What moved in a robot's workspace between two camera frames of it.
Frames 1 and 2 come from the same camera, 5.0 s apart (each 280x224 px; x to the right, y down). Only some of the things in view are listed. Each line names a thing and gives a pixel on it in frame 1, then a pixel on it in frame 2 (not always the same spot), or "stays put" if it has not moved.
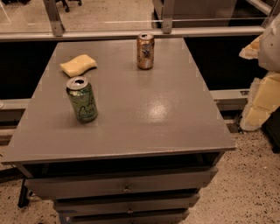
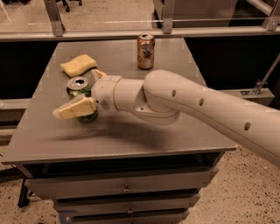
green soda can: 83,101 stays put
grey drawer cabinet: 153,147 stays put
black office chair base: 65,2 stays put
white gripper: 271,48 to 104,94
